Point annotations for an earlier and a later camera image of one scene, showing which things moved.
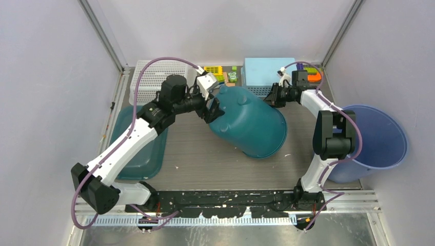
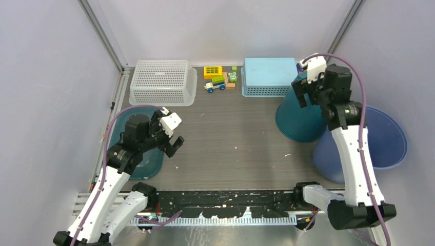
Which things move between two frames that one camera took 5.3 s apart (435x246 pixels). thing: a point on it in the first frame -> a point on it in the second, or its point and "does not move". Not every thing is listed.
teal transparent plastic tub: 152,161 does not move
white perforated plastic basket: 153,76 does not move
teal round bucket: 250,125 -> 300,124
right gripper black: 271,98 -> 298,87
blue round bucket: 384,145 does not move
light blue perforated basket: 258,75 does not move
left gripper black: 215,111 -> 168,149
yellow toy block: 217,70 does not move
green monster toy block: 233,76 does not move
